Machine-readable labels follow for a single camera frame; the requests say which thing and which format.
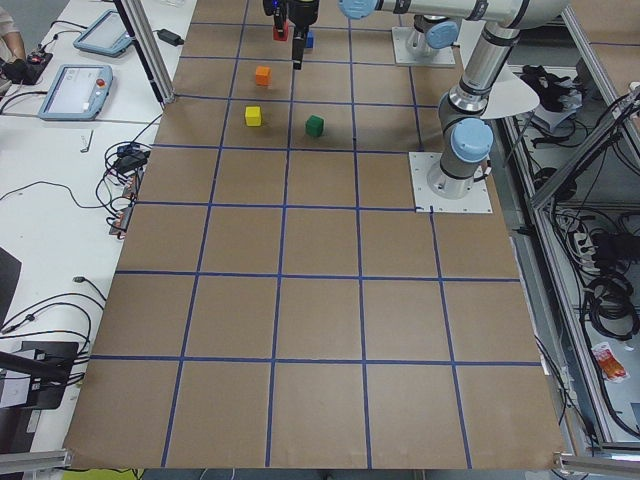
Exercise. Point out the red wooden block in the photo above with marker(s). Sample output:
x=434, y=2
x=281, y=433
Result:
x=280, y=34

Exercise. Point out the red snack packet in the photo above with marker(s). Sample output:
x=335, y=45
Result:
x=612, y=369

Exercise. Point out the far teach pendant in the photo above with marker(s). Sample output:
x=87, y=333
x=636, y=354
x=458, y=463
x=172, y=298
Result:
x=106, y=36

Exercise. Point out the aluminium frame post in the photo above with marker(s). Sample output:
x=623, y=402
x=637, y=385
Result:
x=137, y=25

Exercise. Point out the near teach pendant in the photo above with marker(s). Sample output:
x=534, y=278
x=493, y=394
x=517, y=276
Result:
x=77, y=93

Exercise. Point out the orange wooden block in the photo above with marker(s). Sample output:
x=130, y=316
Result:
x=263, y=75

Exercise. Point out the teach pendant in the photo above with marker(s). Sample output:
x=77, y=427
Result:
x=106, y=36
x=77, y=93

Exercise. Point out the yellow wooden block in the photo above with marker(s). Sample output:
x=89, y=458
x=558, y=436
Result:
x=253, y=116

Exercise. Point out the green wooden block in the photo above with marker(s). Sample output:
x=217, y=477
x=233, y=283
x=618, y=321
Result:
x=314, y=126

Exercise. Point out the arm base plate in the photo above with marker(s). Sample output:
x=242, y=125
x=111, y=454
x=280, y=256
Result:
x=412, y=49
x=433, y=193

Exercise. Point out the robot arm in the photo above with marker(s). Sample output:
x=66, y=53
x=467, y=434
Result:
x=428, y=42
x=467, y=138

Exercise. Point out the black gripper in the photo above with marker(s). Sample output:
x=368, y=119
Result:
x=303, y=11

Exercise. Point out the black power adapter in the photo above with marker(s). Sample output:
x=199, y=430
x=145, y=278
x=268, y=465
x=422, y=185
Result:
x=170, y=37

